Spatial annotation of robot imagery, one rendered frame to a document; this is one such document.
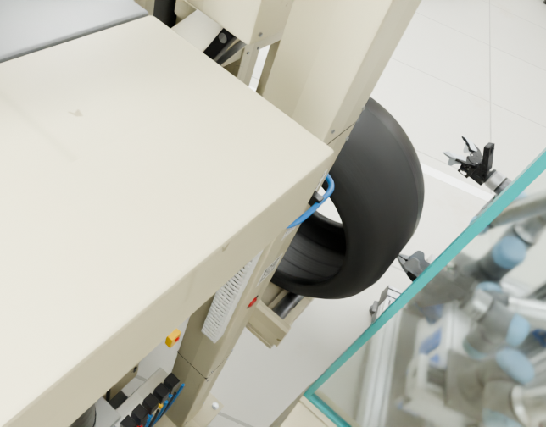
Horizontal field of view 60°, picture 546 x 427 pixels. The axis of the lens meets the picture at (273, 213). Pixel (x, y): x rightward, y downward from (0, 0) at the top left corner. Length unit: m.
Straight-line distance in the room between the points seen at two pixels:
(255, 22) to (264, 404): 1.76
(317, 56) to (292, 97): 0.08
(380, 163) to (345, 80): 0.46
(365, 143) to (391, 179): 0.10
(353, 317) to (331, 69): 2.08
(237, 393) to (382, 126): 1.49
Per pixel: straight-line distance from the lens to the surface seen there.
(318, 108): 0.73
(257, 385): 2.34
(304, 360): 2.45
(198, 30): 1.16
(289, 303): 1.46
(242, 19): 0.96
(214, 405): 2.24
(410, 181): 1.22
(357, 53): 0.67
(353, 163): 1.08
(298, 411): 0.96
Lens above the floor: 2.14
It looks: 48 degrees down
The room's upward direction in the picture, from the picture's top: 24 degrees clockwise
